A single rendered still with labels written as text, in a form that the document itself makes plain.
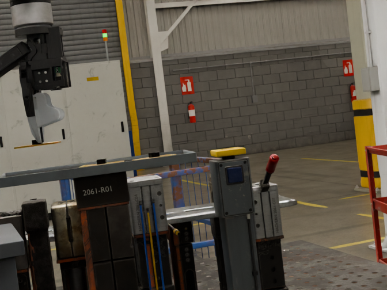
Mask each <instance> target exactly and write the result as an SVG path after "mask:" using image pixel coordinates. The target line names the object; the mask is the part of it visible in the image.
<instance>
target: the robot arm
mask: <svg viewBox="0 0 387 290"><path fill-rule="evenodd" d="M9 2H10V10H11V15H12V24H13V28H14V29H16V30H15V31H14V32H15V37H16V38H18V39H27V41H26V42H27V43H25V42H23V41H21V42H20V43H18V44H17V45H15V46H14V47H13V48H11V49H10V50H8V51H7V52H5V53H4V54H3V55H1V56H0V77H2V76H3V75H5V74H6V73H8V72H9V71H10V70H12V69H13V68H15V67H16V66H18V65H20V67H19V75H20V84H21V88H22V97H23V101H24V106H25V111H26V116H27V118H28V123H29V127H30V129H31V133H32V135H33V137H34V138H35V139H36V141H37V142H38V143H41V139H42V140H43V142H44V127H46V126H48V125H51V124H53V123H56V122H58V121H61V120H63V118H64V117H65V112H64V110H63V109H61V108H58V107H55V106H53V104H52V102H51V97H50V95H49V94H47V93H42V92H41V91H42V90H51V91H53V90H62V88H68V87H71V80H70V71H69V62H68V60H67V59H66V57H65V55H64V49H63V40H62V36H63V29H62V28H60V27H59V26H57V27H52V28H51V26H52V25H53V24H54V21H53V16H52V8H51V0H9ZM38 39H40V42H39V41H38ZM28 45H29V46H28ZM30 48H31V49H32V51H31V49H30Z"/></svg>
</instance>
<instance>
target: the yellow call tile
mask: <svg viewBox="0 0 387 290"><path fill-rule="evenodd" d="M210 152H211V156H213V157H222V160H227V159H234V158H235V155H240V154H246V149H245V148H243V147H232V148H224V149H219V150H211V151H210Z"/></svg>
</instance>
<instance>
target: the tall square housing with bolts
mask: <svg viewBox="0 0 387 290"><path fill-rule="evenodd" d="M127 183H128V192H129V197H130V200H129V204H128V210H129V215H130V224H131V233H132V236H133V237H134V245H135V254H136V263H137V268H138V277H139V282H140V283H138V288H139V290H175V285H174V283H173V282H172V275H171V269H170V260H169V252H168V242H167V237H166V234H168V233H169V230H168V222H167V217H166V208H165V198H164V189H163V184H162V183H163V181H162V178H161V177H160V176H158V175H147V176H143V177H134V178H128V179H127Z"/></svg>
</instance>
